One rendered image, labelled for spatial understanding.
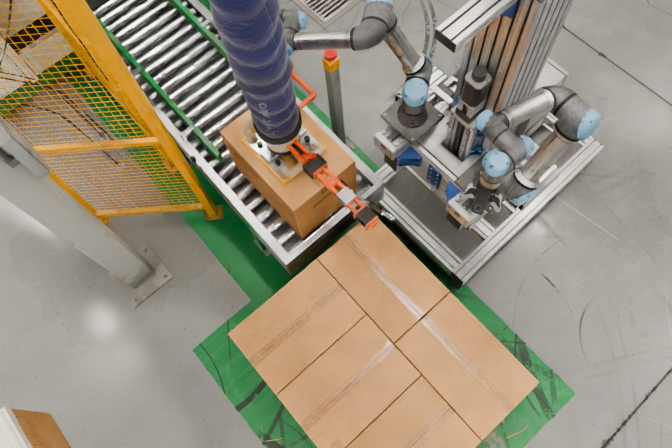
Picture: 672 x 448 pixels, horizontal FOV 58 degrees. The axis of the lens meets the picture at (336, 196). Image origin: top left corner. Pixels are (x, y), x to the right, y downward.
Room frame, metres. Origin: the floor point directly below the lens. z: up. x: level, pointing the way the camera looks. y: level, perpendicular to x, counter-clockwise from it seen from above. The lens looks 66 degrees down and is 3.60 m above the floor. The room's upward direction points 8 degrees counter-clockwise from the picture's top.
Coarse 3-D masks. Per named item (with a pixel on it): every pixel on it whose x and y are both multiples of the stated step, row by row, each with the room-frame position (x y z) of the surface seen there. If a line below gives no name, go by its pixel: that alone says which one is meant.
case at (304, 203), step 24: (240, 120) 1.65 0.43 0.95; (312, 120) 1.59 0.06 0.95; (240, 144) 1.51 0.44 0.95; (336, 144) 1.43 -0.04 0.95; (240, 168) 1.54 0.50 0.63; (264, 168) 1.35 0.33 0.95; (336, 168) 1.30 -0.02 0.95; (264, 192) 1.35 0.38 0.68; (288, 192) 1.20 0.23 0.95; (312, 192) 1.19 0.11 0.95; (288, 216) 1.17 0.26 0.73; (312, 216) 1.15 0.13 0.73
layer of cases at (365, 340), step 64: (320, 256) 0.99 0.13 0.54; (384, 256) 0.94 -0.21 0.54; (256, 320) 0.70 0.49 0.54; (320, 320) 0.65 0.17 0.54; (384, 320) 0.61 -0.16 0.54; (448, 320) 0.56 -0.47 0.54; (320, 384) 0.34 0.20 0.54; (384, 384) 0.30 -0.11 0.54; (448, 384) 0.26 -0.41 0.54; (512, 384) 0.22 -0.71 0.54
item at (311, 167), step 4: (320, 156) 1.29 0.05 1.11; (308, 160) 1.28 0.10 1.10; (312, 160) 1.28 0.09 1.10; (316, 160) 1.28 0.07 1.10; (320, 160) 1.28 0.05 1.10; (324, 160) 1.27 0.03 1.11; (304, 164) 1.27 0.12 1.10; (308, 164) 1.27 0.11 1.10; (312, 164) 1.26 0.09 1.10; (316, 164) 1.26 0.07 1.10; (320, 164) 1.26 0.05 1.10; (324, 164) 1.25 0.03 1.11; (304, 168) 1.25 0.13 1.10; (308, 168) 1.24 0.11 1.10; (312, 168) 1.24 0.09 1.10; (316, 168) 1.24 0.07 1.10; (320, 168) 1.23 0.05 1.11; (308, 172) 1.22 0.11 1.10; (312, 172) 1.22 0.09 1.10; (316, 172) 1.21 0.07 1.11; (320, 172) 1.22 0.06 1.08; (312, 176) 1.21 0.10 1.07
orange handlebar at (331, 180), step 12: (300, 84) 1.72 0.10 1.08; (312, 96) 1.64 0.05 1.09; (300, 108) 1.58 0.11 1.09; (300, 144) 1.38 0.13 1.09; (300, 156) 1.32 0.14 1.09; (324, 168) 1.24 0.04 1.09; (324, 180) 1.17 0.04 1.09; (336, 180) 1.16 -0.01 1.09; (336, 192) 1.11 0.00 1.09; (348, 204) 1.04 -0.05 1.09; (360, 204) 1.03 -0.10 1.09
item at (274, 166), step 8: (248, 144) 1.49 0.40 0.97; (256, 144) 1.48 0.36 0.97; (264, 144) 1.47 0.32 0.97; (256, 152) 1.44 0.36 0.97; (264, 160) 1.39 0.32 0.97; (272, 160) 1.38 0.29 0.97; (280, 160) 1.37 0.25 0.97; (272, 168) 1.34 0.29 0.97; (280, 168) 1.33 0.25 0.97; (280, 176) 1.29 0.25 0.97
